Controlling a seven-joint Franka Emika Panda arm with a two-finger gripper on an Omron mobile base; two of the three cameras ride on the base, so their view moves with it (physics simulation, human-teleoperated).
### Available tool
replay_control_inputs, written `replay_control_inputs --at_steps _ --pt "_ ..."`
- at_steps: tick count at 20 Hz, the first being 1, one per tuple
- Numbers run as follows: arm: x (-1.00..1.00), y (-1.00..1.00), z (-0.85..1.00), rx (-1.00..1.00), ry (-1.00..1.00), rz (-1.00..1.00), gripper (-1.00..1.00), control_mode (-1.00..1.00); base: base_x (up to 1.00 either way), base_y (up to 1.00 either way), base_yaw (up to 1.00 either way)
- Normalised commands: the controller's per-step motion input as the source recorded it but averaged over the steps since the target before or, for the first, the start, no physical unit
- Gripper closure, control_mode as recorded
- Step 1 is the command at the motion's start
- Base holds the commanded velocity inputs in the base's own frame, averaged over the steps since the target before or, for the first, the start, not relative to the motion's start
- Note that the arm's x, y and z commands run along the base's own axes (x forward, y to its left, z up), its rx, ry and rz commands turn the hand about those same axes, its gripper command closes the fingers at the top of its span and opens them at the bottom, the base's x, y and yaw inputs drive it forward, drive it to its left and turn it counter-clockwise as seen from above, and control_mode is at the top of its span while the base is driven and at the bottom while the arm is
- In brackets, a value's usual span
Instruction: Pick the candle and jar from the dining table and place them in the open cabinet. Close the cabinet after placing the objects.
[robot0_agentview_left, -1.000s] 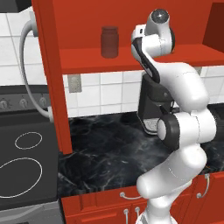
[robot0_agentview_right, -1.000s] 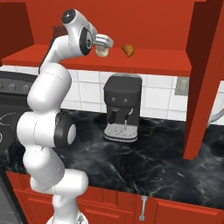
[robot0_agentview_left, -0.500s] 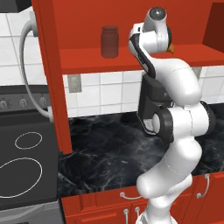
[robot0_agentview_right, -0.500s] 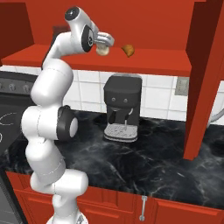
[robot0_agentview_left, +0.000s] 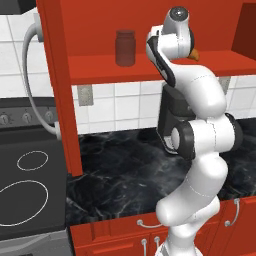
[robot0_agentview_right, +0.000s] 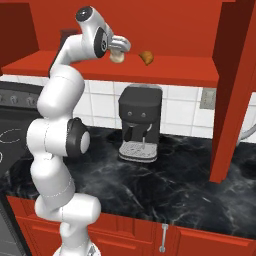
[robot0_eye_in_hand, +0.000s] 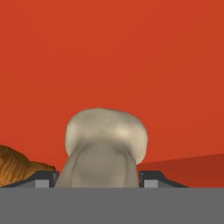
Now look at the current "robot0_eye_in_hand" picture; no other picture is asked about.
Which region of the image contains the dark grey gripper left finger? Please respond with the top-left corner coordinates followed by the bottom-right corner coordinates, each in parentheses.
top-left (2, 170), bottom-right (60, 189)

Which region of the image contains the brown striped croissant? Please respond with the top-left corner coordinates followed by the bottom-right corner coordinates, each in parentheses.
top-left (0, 144), bottom-right (57, 187)

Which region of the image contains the beige mushroom-shaped candle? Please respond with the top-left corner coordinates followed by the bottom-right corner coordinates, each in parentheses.
top-left (54, 108), bottom-right (150, 189)

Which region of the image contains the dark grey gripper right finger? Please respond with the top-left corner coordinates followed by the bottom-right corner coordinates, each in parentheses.
top-left (138, 170), bottom-right (188, 189)

